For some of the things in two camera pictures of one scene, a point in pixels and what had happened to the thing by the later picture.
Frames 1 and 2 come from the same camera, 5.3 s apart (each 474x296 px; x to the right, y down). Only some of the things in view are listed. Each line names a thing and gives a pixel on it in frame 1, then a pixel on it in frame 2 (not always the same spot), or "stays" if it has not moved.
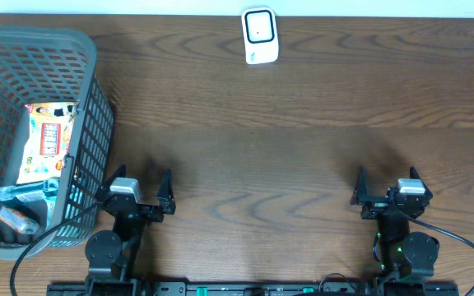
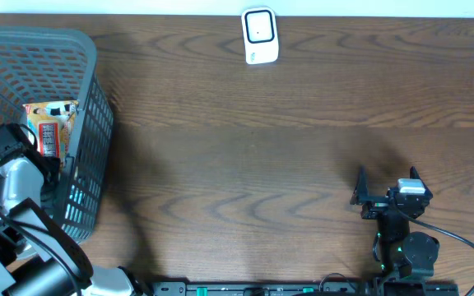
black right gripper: (361, 194) stays
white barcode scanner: (260, 34) stays
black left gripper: (167, 205) to (47, 187)
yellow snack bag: (46, 148) stays
